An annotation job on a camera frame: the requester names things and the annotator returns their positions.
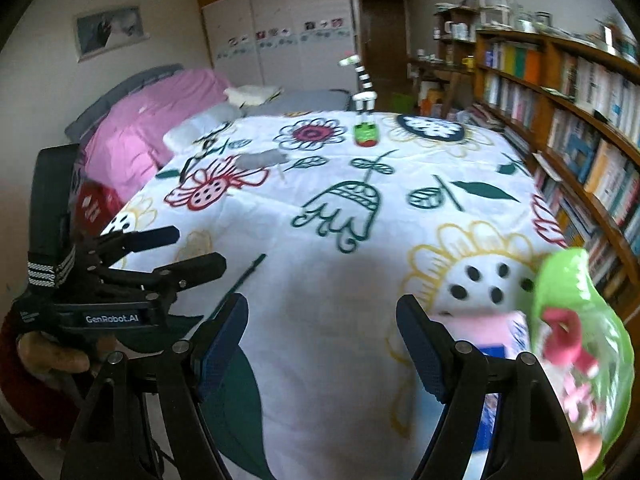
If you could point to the green bin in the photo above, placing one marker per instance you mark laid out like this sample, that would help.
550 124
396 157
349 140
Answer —
403 101

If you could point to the red printed bag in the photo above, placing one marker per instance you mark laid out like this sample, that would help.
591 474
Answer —
95 210

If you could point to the rows of books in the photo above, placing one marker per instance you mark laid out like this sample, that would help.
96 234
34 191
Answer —
600 160

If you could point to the person's left hand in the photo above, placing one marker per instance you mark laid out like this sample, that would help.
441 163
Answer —
55 359

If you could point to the white folded cloth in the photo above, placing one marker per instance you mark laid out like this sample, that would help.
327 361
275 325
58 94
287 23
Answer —
250 95

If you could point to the grey rolled cloth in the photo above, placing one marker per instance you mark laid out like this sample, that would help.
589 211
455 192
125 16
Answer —
260 159

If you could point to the blue tissue box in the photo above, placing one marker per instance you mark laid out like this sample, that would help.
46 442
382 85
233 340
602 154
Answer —
492 352

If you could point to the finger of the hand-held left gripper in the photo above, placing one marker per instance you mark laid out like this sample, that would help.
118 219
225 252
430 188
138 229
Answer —
195 266
150 237

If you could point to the yellow mug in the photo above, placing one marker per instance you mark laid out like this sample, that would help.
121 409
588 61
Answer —
468 63

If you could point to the flower printed blanket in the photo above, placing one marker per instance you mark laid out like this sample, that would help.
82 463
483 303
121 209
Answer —
325 280

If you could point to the white mug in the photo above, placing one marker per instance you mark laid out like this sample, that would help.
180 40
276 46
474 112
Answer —
452 28

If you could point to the grey bed sheet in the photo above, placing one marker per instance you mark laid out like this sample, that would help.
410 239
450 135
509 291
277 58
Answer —
305 100

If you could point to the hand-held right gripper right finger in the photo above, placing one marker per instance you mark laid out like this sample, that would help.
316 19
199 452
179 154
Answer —
422 355

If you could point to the small wooden shelf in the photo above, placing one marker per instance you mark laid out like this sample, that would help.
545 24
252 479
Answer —
450 75

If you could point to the dark brown door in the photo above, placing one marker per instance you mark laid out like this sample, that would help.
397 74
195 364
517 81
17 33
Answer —
385 45

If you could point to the green plastic bag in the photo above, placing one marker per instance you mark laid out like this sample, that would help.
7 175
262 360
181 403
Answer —
595 300

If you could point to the grey headboard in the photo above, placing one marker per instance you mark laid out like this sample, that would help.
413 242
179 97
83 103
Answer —
100 105

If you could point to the white wardrobe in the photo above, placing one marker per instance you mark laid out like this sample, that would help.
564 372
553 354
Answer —
280 25

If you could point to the clear bag of pink items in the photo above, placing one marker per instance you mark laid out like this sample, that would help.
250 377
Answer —
580 395

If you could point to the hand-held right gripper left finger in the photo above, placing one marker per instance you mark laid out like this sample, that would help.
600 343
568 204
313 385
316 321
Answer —
222 350

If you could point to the striped zebra toy figure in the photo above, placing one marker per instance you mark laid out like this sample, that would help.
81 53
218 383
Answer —
365 132

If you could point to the pink blanket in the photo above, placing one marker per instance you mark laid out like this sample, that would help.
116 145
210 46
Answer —
140 125

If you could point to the framed wall picture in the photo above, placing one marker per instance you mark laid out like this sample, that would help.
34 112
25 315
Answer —
111 31

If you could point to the wooden bookshelf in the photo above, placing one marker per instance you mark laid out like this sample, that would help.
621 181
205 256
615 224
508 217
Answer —
550 42

